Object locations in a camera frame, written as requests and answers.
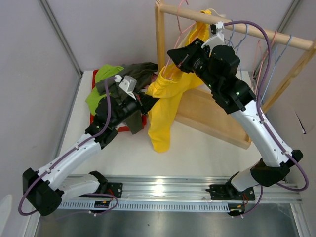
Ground grey aluminium frame post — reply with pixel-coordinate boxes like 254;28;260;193
38;0;82;76

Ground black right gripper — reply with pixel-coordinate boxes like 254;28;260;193
168;38;220;92

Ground blue hanger of grey shorts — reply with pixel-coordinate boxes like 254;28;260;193
260;34;293;104

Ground pink patterned shorts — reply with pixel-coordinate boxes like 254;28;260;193
151;72;159;82

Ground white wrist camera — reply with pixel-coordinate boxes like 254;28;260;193
201;21;225;50
115;75;137;100

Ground pink hanger of yellow shorts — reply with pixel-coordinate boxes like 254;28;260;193
162;0;198;79

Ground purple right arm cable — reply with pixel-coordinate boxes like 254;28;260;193
222;20;310;192

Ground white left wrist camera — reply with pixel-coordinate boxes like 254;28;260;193
115;75;137;100

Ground blue hanger of patterned shorts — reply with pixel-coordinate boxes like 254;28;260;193
235;24;249;79

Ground grey slotted cable duct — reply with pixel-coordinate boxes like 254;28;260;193
59;200;230;213

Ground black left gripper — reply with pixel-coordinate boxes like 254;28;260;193
111;88;160;128

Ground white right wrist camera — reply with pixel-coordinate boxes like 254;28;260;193
201;21;225;50

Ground wooden clothes rack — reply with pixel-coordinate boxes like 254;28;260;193
155;0;316;149

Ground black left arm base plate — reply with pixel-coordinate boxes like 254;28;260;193
79;182;123;198

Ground aluminium mounting rail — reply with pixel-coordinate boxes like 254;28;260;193
59;174;303;204

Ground blue hanger of olive shorts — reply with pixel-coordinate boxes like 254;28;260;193
227;24;235;48

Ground pink hanger of green shorts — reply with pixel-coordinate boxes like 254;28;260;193
251;40;268;94

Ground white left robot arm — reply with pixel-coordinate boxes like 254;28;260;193
22;92;158;216

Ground yellow shorts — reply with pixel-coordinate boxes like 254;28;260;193
147;9;214;154

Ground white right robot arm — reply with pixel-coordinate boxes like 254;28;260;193
167;39;303;199

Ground lime green shorts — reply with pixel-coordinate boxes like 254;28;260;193
85;64;124;116

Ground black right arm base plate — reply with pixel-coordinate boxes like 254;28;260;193
205;184;255;201

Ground red plastic tray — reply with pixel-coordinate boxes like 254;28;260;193
89;69;149;133

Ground dark olive shorts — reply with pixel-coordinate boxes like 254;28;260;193
95;62;159;134

